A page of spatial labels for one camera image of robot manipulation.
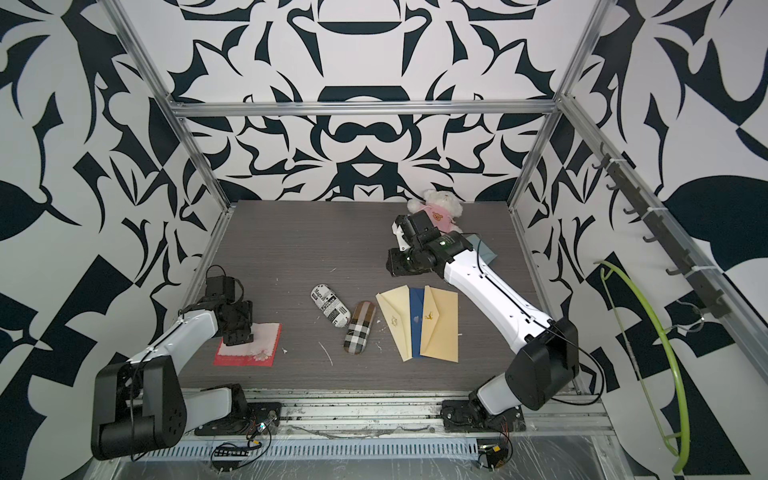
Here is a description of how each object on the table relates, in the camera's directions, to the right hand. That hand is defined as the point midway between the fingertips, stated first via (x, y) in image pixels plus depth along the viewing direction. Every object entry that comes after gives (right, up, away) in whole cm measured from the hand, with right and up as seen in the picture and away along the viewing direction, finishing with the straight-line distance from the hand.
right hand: (390, 260), depth 80 cm
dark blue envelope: (+8, -16, +12) cm, 22 cm away
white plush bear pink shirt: (+19, +16, +29) cm, 38 cm away
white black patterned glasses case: (-18, -14, +11) cm, 25 cm away
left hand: (-41, -16, +10) cm, 45 cm away
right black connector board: (+25, -44, -8) cm, 52 cm away
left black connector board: (-40, -45, -7) cm, 61 cm away
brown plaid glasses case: (-9, -20, +7) cm, 23 cm away
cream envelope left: (+2, -15, +14) cm, 20 cm away
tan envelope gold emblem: (+14, -19, +7) cm, 25 cm away
